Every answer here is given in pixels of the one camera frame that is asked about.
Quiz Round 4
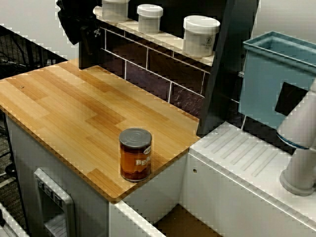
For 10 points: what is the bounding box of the blue-grey toy cabinet box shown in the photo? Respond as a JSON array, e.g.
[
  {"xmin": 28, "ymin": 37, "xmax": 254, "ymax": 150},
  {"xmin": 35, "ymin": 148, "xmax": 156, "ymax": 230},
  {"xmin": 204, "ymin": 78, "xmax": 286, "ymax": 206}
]
[{"xmin": 237, "ymin": 30, "xmax": 316, "ymax": 129}]

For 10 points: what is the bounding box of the dark kitchen frame post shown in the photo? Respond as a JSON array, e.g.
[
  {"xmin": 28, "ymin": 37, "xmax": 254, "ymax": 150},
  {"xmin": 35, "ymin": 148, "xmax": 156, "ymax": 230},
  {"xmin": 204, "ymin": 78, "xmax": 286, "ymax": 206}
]
[
  {"xmin": 197, "ymin": 0, "xmax": 260, "ymax": 136},
  {"xmin": 78, "ymin": 0, "xmax": 105, "ymax": 71}
]

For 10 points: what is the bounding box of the white plastic jar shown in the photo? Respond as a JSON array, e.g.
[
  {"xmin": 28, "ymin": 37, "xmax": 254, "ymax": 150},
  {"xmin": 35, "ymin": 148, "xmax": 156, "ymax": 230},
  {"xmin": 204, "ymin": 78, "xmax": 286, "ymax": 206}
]
[
  {"xmin": 183, "ymin": 15, "xmax": 221, "ymax": 58},
  {"xmin": 136, "ymin": 4, "xmax": 164, "ymax": 35},
  {"xmin": 101, "ymin": 0, "xmax": 130, "ymax": 23}
]

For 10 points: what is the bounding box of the black wire rack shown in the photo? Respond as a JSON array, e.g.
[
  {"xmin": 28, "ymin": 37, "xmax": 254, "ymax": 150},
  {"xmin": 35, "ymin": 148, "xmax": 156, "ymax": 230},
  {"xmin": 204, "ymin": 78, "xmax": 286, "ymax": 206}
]
[{"xmin": 0, "ymin": 24, "xmax": 68, "ymax": 83}]

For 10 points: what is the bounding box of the grey toy faucet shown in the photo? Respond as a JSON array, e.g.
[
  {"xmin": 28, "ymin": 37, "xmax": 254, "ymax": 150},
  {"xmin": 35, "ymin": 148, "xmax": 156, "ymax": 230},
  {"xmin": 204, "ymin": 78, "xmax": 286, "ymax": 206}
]
[{"xmin": 276, "ymin": 78, "xmax": 316, "ymax": 197}]

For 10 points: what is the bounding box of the cream wall shelf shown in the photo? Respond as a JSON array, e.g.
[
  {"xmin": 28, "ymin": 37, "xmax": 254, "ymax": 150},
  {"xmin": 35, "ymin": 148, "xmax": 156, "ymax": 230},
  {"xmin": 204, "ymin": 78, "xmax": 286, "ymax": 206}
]
[{"xmin": 93, "ymin": 5, "xmax": 215, "ymax": 67}]

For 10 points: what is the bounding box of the grey dishwasher door panel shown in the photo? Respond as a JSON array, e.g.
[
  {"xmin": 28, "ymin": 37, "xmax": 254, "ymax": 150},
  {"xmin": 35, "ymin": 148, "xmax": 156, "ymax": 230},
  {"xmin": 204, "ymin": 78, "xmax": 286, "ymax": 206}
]
[{"xmin": 33, "ymin": 168, "xmax": 76, "ymax": 237}]

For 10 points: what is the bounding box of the brown beans can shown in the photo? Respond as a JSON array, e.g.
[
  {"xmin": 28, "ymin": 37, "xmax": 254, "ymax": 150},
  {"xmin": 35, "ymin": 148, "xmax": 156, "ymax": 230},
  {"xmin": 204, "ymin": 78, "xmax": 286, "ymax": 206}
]
[{"xmin": 118, "ymin": 127, "xmax": 153, "ymax": 183}]

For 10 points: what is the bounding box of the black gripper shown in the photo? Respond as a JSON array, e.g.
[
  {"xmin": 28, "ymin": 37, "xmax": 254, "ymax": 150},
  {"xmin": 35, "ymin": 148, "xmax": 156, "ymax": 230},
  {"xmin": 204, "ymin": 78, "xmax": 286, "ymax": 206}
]
[{"xmin": 79, "ymin": 22, "xmax": 102, "ymax": 55}]

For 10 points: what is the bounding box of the dark tile backsplash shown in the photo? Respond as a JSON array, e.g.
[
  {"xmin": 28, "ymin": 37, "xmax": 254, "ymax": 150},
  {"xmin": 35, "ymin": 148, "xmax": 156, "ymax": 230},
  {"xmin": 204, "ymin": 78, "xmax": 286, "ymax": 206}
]
[{"xmin": 99, "ymin": 26, "xmax": 297, "ymax": 154}]

